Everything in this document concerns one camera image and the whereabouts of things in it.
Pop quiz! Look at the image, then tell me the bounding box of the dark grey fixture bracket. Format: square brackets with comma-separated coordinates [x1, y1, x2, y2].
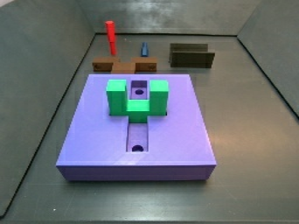
[170, 43, 215, 68]

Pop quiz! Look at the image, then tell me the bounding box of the brown T-shaped block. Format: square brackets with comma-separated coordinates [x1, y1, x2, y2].
[93, 57, 158, 74]

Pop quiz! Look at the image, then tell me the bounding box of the purple base block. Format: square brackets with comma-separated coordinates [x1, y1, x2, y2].
[56, 74, 217, 181]

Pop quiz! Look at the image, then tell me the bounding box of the red peg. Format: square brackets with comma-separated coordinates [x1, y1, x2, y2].
[106, 20, 118, 55]

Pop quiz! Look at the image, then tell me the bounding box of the blue peg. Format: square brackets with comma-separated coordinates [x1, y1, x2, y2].
[141, 42, 149, 57]

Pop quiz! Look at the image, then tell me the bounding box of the green U-shaped block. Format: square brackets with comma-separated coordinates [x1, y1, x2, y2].
[107, 80, 170, 123]

